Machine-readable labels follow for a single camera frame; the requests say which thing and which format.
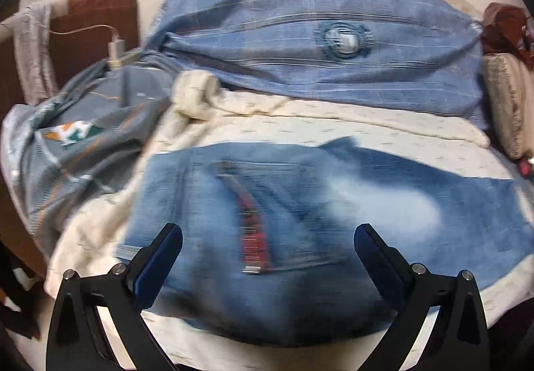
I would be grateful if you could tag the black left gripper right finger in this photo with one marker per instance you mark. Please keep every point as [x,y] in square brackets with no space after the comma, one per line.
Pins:
[459,339]

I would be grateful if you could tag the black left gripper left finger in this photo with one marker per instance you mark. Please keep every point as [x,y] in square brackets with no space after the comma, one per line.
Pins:
[76,337]

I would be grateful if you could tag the dark red cloth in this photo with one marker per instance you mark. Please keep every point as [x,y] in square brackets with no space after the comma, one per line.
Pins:
[508,29]

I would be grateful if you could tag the cream leaf-print bedsheet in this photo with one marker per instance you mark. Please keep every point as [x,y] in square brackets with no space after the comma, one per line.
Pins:
[202,113]

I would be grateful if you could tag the brown wooden headboard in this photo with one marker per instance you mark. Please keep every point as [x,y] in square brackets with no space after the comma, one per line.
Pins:
[81,35]

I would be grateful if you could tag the blue denim jeans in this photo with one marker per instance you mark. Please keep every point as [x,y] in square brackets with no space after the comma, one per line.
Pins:
[268,255]

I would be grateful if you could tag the pinkish towel on rail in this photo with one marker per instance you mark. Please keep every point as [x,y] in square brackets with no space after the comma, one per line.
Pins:
[31,29]

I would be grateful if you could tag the white charger with cable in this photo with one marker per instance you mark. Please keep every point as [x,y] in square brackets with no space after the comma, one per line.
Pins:
[118,56]

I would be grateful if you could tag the grey patterned blanket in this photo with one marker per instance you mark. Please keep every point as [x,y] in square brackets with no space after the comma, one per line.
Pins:
[83,142]

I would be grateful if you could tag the beige striped cushion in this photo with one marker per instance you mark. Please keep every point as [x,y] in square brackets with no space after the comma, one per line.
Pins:
[509,83]

